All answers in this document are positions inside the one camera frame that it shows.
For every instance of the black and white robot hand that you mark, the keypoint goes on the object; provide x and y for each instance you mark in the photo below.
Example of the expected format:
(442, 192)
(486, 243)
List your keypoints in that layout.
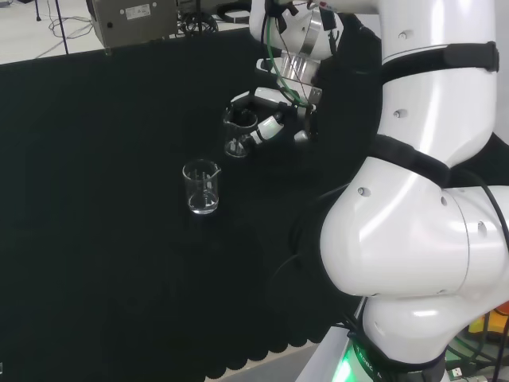
(270, 127)

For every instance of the small clear glass beaker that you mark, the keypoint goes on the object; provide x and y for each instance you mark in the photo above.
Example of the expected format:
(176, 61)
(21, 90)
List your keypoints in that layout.
(238, 139)

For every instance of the clear glass beaker with markings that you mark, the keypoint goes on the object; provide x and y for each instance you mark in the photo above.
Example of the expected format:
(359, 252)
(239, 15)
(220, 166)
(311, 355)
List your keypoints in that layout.
(202, 191)

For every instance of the grey metal box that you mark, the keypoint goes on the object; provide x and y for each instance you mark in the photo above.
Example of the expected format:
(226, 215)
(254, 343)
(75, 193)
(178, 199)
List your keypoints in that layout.
(131, 22)

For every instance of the black bench cloth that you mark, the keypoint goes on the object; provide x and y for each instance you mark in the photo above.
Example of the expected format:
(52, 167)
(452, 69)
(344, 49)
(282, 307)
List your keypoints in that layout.
(99, 199)

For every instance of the black tripod leg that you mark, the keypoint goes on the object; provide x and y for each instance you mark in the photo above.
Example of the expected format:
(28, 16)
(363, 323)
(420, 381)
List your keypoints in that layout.
(61, 28)

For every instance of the yellow stop button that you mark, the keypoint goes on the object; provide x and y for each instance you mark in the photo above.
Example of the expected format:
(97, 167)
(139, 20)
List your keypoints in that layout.
(493, 322)

